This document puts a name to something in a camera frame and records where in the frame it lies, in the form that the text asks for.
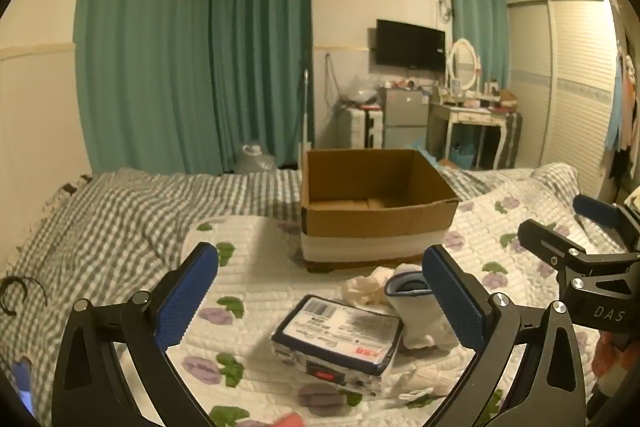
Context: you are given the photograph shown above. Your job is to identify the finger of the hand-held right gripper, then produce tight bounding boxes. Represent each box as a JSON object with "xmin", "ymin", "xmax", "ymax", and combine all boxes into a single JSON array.
[
  {"xmin": 573, "ymin": 193, "xmax": 640, "ymax": 252},
  {"xmin": 517, "ymin": 218, "xmax": 598, "ymax": 303}
]

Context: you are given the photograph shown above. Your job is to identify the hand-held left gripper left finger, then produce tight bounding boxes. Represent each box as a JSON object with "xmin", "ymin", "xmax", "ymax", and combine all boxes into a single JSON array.
[{"xmin": 51, "ymin": 242, "xmax": 221, "ymax": 427}]

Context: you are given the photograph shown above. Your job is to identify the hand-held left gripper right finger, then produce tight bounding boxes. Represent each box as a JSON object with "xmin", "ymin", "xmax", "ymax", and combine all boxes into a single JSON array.
[{"xmin": 421, "ymin": 246, "xmax": 586, "ymax": 427}]

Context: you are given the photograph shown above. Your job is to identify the white sock with blue cuff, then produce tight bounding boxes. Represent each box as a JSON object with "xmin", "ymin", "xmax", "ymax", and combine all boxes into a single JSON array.
[{"xmin": 385, "ymin": 269, "xmax": 463, "ymax": 350}]

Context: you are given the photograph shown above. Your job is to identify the white cloth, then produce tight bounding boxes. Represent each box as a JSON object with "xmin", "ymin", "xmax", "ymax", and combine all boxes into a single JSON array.
[{"xmin": 341, "ymin": 269, "xmax": 396, "ymax": 308}]

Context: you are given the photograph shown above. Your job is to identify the cardboard box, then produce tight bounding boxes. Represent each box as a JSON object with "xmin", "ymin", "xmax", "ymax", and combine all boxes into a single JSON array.
[{"xmin": 300, "ymin": 148, "xmax": 460, "ymax": 274}]

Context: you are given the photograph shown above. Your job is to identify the tissue pack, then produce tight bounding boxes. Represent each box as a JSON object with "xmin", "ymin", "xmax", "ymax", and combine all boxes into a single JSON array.
[{"xmin": 271, "ymin": 294, "xmax": 405, "ymax": 390}]

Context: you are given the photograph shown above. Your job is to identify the white floral quilt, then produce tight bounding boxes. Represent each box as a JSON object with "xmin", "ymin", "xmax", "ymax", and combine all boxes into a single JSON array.
[{"xmin": 112, "ymin": 191, "xmax": 628, "ymax": 427}]

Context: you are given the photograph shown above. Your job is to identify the small white fabric scrap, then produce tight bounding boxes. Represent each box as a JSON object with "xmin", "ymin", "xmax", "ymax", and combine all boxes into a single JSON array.
[{"xmin": 399, "ymin": 386, "xmax": 436, "ymax": 404}]

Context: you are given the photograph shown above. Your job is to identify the hanging clothes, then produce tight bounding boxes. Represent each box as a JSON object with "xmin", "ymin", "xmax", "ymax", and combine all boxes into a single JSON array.
[{"xmin": 604, "ymin": 49, "xmax": 640, "ymax": 154}]

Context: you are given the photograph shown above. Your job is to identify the striped fabric bag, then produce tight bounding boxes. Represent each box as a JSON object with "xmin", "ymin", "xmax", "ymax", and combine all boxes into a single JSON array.
[{"xmin": 504, "ymin": 112, "xmax": 524, "ymax": 168}]

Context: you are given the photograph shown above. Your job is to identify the grey gingham blanket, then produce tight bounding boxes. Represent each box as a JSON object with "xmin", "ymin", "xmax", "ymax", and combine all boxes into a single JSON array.
[{"xmin": 0, "ymin": 163, "xmax": 576, "ymax": 427}]

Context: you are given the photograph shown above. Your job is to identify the blue basket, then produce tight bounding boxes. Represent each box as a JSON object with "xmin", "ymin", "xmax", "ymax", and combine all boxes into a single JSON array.
[{"xmin": 449, "ymin": 144, "xmax": 477, "ymax": 168}]

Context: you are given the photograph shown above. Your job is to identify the white louvred wardrobe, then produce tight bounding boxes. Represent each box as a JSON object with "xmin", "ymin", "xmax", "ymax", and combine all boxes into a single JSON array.
[{"xmin": 506, "ymin": 0, "xmax": 622, "ymax": 198}]

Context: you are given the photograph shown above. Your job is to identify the white dressing table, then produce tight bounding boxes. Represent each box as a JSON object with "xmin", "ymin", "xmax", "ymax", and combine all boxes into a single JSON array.
[{"xmin": 426, "ymin": 98, "xmax": 519, "ymax": 168}]

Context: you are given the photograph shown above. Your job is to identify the light blue plastic bag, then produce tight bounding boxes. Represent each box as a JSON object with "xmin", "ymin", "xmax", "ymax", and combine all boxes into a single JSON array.
[{"xmin": 409, "ymin": 138, "xmax": 442, "ymax": 168}]

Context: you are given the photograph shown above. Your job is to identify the clear water jug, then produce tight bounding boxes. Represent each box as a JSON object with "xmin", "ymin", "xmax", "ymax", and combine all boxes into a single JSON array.
[{"xmin": 236, "ymin": 144, "xmax": 279, "ymax": 176}]

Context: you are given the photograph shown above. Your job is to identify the black hair band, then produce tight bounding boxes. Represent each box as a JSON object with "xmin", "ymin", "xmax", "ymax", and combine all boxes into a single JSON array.
[{"xmin": 0, "ymin": 276, "xmax": 48, "ymax": 317}]

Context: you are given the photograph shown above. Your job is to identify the small blue item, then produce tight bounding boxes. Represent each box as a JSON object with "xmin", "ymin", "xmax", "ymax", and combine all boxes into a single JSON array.
[{"xmin": 10, "ymin": 358, "xmax": 34, "ymax": 408}]

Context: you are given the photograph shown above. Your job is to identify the small grey fridge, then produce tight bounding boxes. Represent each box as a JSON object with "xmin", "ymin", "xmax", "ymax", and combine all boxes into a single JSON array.
[{"xmin": 378, "ymin": 87, "xmax": 431, "ymax": 150}]

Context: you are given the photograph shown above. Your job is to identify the oval white vanity mirror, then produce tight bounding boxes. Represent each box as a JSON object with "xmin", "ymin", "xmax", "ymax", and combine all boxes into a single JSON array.
[{"xmin": 446, "ymin": 38, "xmax": 480, "ymax": 94}]

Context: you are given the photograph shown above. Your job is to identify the white drawer unit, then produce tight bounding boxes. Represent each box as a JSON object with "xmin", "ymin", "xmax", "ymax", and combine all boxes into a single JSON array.
[{"xmin": 340, "ymin": 107, "xmax": 384, "ymax": 150}]

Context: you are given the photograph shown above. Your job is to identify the white mop pole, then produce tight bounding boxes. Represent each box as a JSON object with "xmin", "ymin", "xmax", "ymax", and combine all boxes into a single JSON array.
[{"xmin": 300, "ymin": 69, "xmax": 314, "ymax": 160}]

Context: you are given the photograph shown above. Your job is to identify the narrow teal curtain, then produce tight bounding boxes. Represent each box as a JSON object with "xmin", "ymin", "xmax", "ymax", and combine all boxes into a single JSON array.
[{"xmin": 446, "ymin": 0, "xmax": 512, "ymax": 94}]

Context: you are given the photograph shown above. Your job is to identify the clear plastic bag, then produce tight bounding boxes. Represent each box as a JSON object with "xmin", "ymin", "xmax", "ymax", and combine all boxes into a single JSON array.
[{"xmin": 345, "ymin": 75, "xmax": 381, "ymax": 105}]

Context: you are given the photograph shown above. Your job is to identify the black wall television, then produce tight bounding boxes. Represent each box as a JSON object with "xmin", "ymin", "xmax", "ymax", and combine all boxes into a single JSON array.
[{"xmin": 376, "ymin": 19, "xmax": 446, "ymax": 72}]

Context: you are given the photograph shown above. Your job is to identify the hanging wall cable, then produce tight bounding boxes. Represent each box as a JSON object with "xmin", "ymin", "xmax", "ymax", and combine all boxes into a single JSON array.
[{"xmin": 323, "ymin": 53, "xmax": 342, "ymax": 108}]

